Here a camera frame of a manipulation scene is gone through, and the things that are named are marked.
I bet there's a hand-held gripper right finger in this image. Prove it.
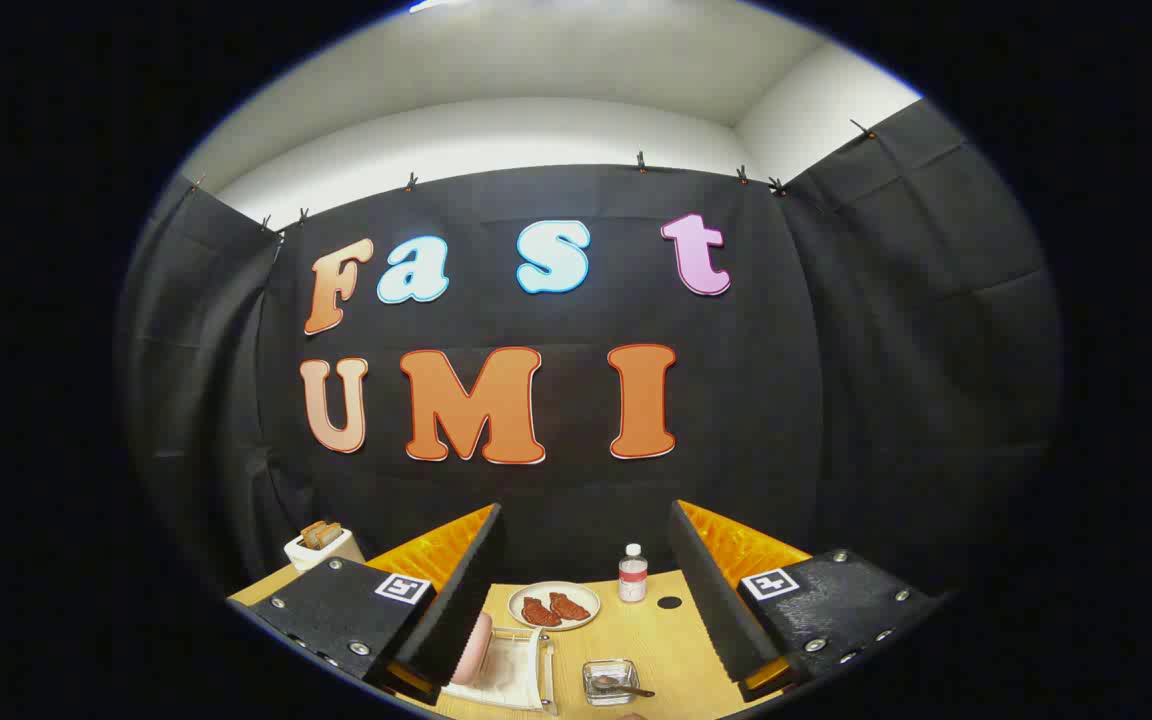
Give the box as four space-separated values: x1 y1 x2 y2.
668 499 942 703

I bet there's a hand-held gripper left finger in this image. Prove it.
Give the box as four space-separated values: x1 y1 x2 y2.
226 503 505 706

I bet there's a pink plate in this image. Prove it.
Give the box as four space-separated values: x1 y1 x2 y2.
464 612 493 686

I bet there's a white wire dish rack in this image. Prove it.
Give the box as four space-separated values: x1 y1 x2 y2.
441 625 559 716

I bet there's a silver wire basket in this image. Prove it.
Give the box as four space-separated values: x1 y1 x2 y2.
582 658 640 707

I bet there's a beige plate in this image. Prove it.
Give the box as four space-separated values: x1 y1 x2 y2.
507 581 602 632

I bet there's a clear bottle with red label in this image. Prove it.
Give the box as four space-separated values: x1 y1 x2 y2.
618 543 649 604

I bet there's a white drain tray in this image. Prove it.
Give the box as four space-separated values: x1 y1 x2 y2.
446 640 542 709

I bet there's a white toaster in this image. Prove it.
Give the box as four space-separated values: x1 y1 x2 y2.
284 528 353 572

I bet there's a row of black backdrop clips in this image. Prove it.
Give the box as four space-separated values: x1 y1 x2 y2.
191 118 879 235

